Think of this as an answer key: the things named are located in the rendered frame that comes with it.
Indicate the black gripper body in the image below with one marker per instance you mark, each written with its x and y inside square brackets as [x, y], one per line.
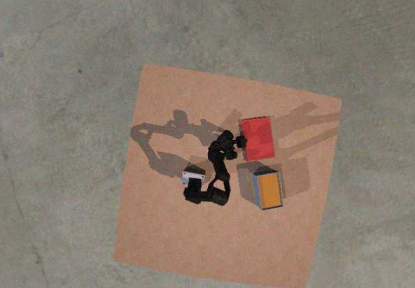
[240, 141]

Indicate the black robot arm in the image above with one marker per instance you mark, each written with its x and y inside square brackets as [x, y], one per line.
[193, 193]

